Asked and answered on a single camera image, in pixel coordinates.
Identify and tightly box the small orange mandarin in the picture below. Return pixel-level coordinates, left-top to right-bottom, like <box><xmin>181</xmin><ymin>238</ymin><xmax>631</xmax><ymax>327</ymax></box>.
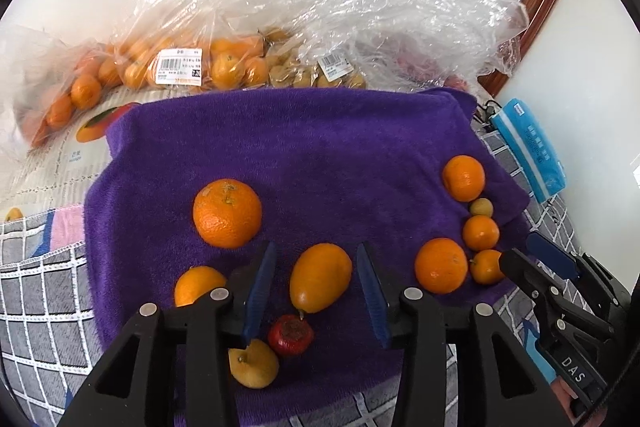
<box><xmin>462</xmin><ymin>216</ymin><xmax>500</xmax><ymax>251</ymax></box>

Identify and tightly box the large round orange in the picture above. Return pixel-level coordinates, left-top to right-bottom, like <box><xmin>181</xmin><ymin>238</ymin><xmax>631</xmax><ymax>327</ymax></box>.
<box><xmin>414</xmin><ymin>237</ymin><xmax>469</xmax><ymax>295</ymax></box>

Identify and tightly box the orange tangerine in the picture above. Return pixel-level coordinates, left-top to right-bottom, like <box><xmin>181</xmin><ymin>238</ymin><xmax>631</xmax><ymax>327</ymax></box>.
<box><xmin>174</xmin><ymin>265</ymin><xmax>227</xmax><ymax>307</ymax></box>

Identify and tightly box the small red fruit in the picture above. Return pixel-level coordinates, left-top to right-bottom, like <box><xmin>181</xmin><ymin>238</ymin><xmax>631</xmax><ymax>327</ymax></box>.
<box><xmin>268</xmin><ymin>314</ymin><xmax>314</xmax><ymax>358</ymax></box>

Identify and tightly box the large orange mandarin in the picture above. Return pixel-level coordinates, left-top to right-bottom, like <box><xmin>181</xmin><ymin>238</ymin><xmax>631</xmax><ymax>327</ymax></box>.
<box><xmin>192</xmin><ymin>179</ymin><xmax>262</xmax><ymax>249</ymax></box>

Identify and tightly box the oval orange fruit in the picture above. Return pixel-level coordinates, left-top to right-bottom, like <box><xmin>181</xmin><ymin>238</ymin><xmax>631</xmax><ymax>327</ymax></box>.
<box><xmin>290</xmin><ymin>243</ymin><xmax>352</xmax><ymax>314</ymax></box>

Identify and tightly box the small orange kumquat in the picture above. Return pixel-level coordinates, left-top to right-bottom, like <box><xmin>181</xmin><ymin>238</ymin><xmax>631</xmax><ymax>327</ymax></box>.
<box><xmin>470</xmin><ymin>249</ymin><xmax>504</xmax><ymax>285</ymax></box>

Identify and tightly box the yellow green small fruit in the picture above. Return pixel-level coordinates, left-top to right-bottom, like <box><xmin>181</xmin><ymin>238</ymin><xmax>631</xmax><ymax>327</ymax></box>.
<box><xmin>469</xmin><ymin>197</ymin><xmax>494</xmax><ymax>218</ymax></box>

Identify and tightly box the person's right hand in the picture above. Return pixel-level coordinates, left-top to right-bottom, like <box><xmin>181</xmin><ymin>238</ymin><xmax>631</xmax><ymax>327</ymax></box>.
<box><xmin>549</xmin><ymin>378</ymin><xmax>609</xmax><ymax>427</ymax></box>

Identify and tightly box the grey checkered tablecloth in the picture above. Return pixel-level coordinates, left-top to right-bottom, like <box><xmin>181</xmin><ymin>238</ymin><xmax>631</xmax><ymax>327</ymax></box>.
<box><xmin>1</xmin><ymin>131</ymin><xmax>582</xmax><ymax>426</ymax></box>

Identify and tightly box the blue tissue pack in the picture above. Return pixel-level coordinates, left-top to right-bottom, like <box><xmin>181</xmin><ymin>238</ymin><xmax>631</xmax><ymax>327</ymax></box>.
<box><xmin>490</xmin><ymin>98</ymin><xmax>566</xmax><ymax>204</ymax></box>

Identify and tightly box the purple towel covered tray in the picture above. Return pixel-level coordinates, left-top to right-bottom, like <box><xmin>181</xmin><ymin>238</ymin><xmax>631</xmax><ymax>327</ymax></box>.
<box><xmin>82</xmin><ymin>86</ymin><xmax>533</xmax><ymax>427</ymax></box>

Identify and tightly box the clear bag of red fruit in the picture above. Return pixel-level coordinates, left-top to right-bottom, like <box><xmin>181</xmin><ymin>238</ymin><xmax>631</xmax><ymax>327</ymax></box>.
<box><xmin>301</xmin><ymin>0</ymin><xmax>529</xmax><ymax>93</ymax></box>

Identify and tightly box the clear bag of mandarins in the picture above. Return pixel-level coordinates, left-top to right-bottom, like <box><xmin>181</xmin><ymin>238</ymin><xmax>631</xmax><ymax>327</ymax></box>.
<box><xmin>1</xmin><ymin>26</ymin><xmax>122</xmax><ymax>160</ymax></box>

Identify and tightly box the clear bag of oranges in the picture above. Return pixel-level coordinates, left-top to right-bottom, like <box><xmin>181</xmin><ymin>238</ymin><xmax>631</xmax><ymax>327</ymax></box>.
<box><xmin>114</xmin><ymin>0</ymin><xmax>376</xmax><ymax>93</ymax></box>

